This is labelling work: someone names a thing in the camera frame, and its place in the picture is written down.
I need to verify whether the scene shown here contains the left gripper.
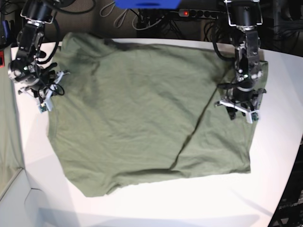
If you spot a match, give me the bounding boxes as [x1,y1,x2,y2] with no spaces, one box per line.
[215,83,267,120]

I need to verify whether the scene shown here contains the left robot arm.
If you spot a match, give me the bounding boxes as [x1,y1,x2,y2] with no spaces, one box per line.
[212,0,266,124]

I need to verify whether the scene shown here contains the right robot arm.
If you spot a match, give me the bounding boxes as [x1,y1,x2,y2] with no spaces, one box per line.
[8,0,69,112]

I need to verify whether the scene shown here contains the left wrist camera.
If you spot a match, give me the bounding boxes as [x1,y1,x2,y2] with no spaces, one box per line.
[246,110,259,124]

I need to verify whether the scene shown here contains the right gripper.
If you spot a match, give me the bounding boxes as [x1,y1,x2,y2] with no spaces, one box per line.
[18,63,70,105]

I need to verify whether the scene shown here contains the grey cloth at left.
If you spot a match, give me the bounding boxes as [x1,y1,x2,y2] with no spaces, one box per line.
[0,47,25,197]

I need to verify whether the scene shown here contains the green t-shirt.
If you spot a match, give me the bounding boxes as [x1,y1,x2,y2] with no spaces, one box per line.
[48,33,256,197]

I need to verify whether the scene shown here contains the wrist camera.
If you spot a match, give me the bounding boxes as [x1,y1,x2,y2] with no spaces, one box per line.
[38,100,53,113]
[246,110,259,124]

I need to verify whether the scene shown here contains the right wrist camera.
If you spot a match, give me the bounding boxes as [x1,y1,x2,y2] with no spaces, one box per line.
[38,100,53,113]

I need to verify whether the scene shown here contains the blue box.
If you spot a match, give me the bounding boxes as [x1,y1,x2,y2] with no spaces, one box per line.
[115,0,181,9]

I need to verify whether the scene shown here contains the blue handled tool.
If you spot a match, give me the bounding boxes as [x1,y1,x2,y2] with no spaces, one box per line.
[2,20,10,39]

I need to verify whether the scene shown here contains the black power strip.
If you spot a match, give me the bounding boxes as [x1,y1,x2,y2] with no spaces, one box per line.
[178,9,224,19]

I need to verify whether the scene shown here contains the red clamp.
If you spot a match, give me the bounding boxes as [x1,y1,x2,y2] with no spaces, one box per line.
[0,50,5,68]

